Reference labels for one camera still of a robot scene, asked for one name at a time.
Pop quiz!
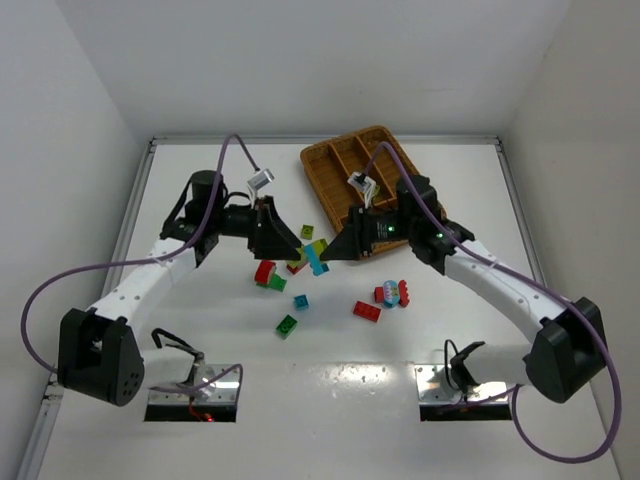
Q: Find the lime lego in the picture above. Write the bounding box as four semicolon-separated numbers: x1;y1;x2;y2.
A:
303;238;328;257

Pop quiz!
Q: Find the small lime lego brick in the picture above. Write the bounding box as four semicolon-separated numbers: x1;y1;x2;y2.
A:
301;225;314;240

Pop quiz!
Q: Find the blue long lego brick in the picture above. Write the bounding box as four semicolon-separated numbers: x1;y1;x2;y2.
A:
304;245;329;276

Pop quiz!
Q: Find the small blue lego brick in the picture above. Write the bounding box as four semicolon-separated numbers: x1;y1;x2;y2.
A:
294;294;309;311

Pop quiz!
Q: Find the red rectangular lego brick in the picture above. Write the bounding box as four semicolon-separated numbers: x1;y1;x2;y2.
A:
352;301;381;323

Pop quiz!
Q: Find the dark green lego brick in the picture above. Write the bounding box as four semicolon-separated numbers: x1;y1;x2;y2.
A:
275;315;298;339

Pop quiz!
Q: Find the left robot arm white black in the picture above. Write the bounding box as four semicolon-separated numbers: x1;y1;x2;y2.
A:
57;169;301;406

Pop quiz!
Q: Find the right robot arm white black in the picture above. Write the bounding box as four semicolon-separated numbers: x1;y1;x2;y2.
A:
321;175;606;403

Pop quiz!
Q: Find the green lego under red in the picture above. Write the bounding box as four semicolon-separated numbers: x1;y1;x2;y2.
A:
256;273;287;292

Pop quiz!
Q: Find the blue fish lego assembly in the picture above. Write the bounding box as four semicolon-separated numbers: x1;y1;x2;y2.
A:
373;280;410;308

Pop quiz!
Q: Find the brown wicker divided basket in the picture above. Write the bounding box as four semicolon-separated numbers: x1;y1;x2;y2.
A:
299;124;448;262

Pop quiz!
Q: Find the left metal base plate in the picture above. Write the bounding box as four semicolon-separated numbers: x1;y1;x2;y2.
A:
147;364;244;408

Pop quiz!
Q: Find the metal base plate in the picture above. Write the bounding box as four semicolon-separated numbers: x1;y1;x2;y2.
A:
414;363;516;404
147;364;244;408

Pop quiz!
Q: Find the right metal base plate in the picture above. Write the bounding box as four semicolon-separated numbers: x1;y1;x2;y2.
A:
414;363;516;404

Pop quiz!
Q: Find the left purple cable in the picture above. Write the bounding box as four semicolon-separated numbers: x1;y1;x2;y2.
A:
19;133;261;391

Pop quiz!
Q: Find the purple cable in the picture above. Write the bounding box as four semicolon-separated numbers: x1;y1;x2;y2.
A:
364;141;622;462
19;133;261;391

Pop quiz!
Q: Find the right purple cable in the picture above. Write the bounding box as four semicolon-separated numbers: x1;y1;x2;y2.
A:
364;141;622;462

